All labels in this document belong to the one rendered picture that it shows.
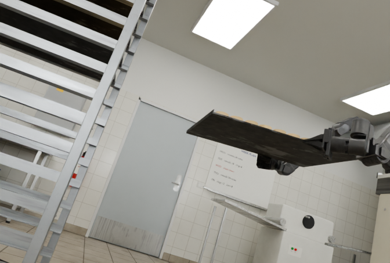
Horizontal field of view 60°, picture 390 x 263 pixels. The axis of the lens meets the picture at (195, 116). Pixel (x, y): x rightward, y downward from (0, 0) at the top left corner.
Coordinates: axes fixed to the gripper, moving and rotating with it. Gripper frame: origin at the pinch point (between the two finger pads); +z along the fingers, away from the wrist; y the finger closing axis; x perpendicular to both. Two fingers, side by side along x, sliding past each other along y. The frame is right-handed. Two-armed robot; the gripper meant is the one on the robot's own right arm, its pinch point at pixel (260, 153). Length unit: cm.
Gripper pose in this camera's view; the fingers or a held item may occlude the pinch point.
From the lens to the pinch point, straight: 161.1
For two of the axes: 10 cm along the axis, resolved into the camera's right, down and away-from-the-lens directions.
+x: 8.4, 0.6, -5.4
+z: -4.8, -3.8, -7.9
